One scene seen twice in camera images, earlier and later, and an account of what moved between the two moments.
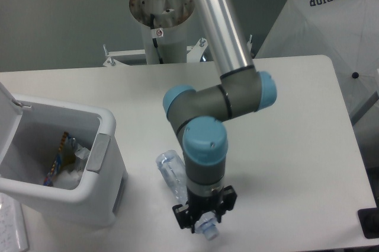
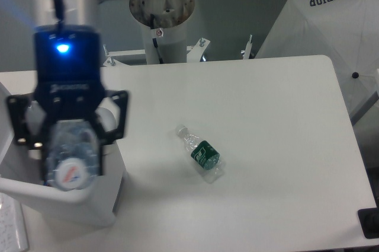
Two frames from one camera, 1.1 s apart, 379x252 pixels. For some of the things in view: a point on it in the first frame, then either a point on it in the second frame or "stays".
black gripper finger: x=229 y=200 to x=102 y=137
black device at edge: x=369 y=220 stays
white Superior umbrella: x=340 y=19 stays
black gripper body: x=198 y=204 to x=67 y=70
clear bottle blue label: x=172 y=165 to x=73 y=155
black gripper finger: x=182 y=214 to x=18 y=105
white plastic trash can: x=31 y=132 stays
